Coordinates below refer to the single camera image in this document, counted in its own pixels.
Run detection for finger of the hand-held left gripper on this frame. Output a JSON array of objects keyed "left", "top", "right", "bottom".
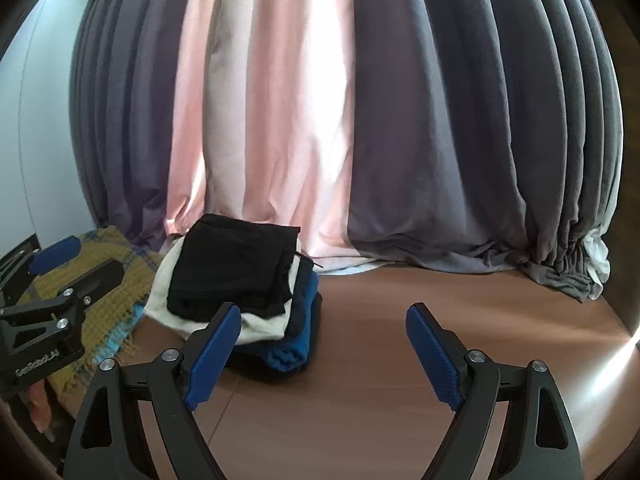
[
  {"left": 0, "top": 259, "right": 126, "bottom": 359},
  {"left": 0, "top": 236, "right": 82, "bottom": 307}
]

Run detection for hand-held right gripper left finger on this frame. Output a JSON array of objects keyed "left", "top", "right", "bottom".
[{"left": 62, "top": 301, "right": 242, "bottom": 480}]

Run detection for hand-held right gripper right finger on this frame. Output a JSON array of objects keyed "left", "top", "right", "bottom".
[{"left": 405, "top": 302, "right": 586, "bottom": 480}]

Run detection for black pants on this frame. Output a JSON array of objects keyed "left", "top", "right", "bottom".
[{"left": 166, "top": 213, "right": 323, "bottom": 320}]

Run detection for person's left hand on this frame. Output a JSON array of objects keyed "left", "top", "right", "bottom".
[{"left": 22, "top": 380, "right": 56, "bottom": 433}]

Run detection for yellow plaid blanket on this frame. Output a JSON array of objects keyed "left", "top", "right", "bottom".
[{"left": 20, "top": 225, "right": 166, "bottom": 413}]

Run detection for white folded garment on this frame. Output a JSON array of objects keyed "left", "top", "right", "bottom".
[{"left": 144, "top": 237, "right": 313, "bottom": 346}]

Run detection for blue folded garment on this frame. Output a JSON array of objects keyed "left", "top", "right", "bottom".
[{"left": 265, "top": 272, "right": 321, "bottom": 373}]

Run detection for grey curtain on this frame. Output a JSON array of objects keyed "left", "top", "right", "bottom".
[
  {"left": 345, "top": 0, "right": 626, "bottom": 302},
  {"left": 69, "top": 0, "right": 203, "bottom": 248}
]

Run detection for white cloth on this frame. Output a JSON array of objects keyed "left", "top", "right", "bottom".
[{"left": 582, "top": 225, "right": 612, "bottom": 286}]

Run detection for pink curtain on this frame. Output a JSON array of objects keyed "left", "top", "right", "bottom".
[{"left": 165, "top": 0, "right": 373, "bottom": 276}]

